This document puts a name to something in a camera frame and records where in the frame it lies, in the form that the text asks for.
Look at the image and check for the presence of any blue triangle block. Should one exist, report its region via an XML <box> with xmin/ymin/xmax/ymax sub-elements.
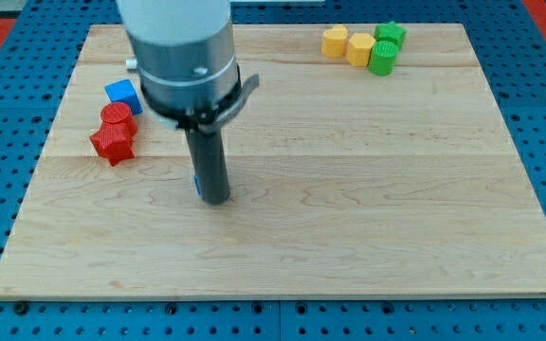
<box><xmin>193</xmin><ymin>174</ymin><xmax>202</xmax><ymax>196</ymax></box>

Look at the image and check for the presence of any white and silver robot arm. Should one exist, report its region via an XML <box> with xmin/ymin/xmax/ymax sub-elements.
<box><xmin>117</xmin><ymin>0</ymin><xmax>241</xmax><ymax>129</ymax></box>

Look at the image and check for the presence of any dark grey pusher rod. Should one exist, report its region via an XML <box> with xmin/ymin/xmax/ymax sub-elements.
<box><xmin>185</xmin><ymin>130</ymin><xmax>230</xmax><ymax>205</ymax></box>

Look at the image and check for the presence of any wooden board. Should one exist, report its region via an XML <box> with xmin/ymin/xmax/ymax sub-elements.
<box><xmin>0</xmin><ymin>24</ymin><xmax>546</xmax><ymax>301</ymax></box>

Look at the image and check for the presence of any black clamp with metal band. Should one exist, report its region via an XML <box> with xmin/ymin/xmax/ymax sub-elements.
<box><xmin>140</xmin><ymin>74</ymin><xmax>260</xmax><ymax>135</ymax></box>

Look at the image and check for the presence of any yellow heart block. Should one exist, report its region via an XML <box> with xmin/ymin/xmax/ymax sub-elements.
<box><xmin>320</xmin><ymin>24</ymin><xmax>348</xmax><ymax>58</ymax></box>

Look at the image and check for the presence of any yellow hexagon block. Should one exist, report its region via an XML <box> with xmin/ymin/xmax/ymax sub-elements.
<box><xmin>346</xmin><ymin>33</ymin><xmax>376</xmax><ymax>67</ymax></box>

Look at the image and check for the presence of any green cylinder block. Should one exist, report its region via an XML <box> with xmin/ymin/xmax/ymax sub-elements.
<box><xmin>369</xmin><ymin>41</ymin><xmax>399</xmax><ymax>76</ymax></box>

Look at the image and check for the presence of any red star block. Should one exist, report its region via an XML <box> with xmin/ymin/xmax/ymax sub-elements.
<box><xmin>89</xmin><ymin>123</ymin><xmax>135</xmax><ymax>167</ymax></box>

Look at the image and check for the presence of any red cylinder block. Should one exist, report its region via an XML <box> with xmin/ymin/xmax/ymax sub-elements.
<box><xmin>100</xmin><ymin>101</ymin><xmax>137</xmax><ymax>136</ymax></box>

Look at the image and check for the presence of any blue cube block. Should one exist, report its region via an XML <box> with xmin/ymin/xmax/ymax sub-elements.
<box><xmin>104</xmin><ymin>79</ymin><xmax>143</xmax><ymax>116</ymax></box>

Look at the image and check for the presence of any green star block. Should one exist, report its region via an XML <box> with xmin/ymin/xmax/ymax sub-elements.
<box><xmin>373</xmin><ymin>22</ymin><xmax>407</xmax><ymax>50</ymax></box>

